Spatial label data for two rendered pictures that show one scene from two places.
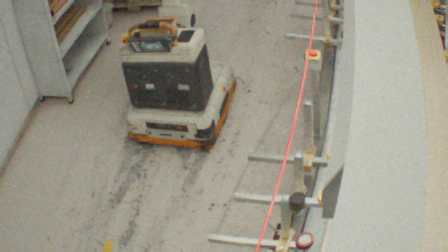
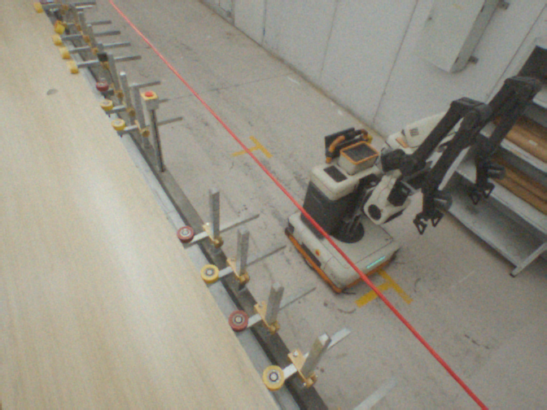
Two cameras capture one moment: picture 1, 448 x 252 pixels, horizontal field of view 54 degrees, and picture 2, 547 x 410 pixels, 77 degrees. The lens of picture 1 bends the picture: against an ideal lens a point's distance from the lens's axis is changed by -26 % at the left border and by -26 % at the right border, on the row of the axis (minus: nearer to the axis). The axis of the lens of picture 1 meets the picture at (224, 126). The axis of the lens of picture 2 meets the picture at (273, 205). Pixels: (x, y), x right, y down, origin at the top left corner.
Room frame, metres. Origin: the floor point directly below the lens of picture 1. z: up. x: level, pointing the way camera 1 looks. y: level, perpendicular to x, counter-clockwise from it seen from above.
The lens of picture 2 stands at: (3.38, -1.53, 2.21)
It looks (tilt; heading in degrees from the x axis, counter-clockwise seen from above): 46 degrees down; 118
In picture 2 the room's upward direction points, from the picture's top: 9 degrees clockwise
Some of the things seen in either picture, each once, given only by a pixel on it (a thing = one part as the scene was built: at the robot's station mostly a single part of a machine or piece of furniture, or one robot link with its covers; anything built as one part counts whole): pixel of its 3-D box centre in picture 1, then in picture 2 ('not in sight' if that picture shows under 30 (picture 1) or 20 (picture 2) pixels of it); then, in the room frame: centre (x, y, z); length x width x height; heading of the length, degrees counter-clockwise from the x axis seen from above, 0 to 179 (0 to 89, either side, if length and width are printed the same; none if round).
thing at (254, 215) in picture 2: (318, 40); (222, 228); (2.65, -0.66, 0.82); 0.43 x 0.03 x 0.04; 68
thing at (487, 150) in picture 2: not in sight; (504, 126); (3.58, 0.29, 1.41); 0.11 x 0.06 x 0.43; 68
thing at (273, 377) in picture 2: not in sight; (272, 381); (3.27, -1.12, 0.85); 0.08 x 0.08 x 0.11
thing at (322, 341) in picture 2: not in sight; (310, 364); (3.36, -1.01, 0.93); 0.04 x 0.04 x 0.48; 68
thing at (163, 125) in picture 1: (166, 126); not in sight; (2.77, 0.36, 0.23); 0.41 x 0.02 x 0.08; 69
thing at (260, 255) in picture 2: (320, 18); (247, 262); (2.88, -0.75, 0.83); 0.43 x 0.03 x 0.04; 68
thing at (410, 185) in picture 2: not in sight; (413, 182); (3.35, 0.16, 0.99); 0.28 x 0.16 x 0.22; 69
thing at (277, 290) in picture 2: not in sight; (271, 314); (3.13, -0.92, 0.87); 0.04 x 0.04 x 0.48; 68
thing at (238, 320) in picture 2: not in sight; (238, 324); (3.04, -1.03, 0.85); 0.08 x 0.08 x 0.11
